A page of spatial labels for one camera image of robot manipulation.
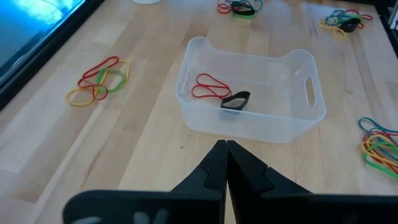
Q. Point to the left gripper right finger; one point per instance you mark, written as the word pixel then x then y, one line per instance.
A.
pixel 280 208

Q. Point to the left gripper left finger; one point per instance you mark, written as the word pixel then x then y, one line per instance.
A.
pixel 186 205

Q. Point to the green rubber band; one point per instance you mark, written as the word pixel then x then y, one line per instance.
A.
pixel 377 166
pixel 342 21
pixel 99 77
pixel 242 17

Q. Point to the black wide rubber band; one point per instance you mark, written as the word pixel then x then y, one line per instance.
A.
pixel 343 28
pixel 233 107

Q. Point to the blue rubber band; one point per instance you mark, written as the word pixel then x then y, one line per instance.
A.
pixel 360 123
pixel 260 4
pixel 337 12

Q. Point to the clear plastic bin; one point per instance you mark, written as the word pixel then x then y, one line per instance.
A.
pixel 264 124

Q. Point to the small black block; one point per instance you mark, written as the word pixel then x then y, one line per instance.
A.
pixel 245 12

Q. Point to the snake plant in white pot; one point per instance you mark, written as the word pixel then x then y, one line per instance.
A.
pixel 146 1

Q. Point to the black aluminium frame rail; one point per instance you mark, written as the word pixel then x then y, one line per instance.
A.
pixel 37 59

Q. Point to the black aluminium side frame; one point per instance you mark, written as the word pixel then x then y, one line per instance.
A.
pixel 390 18

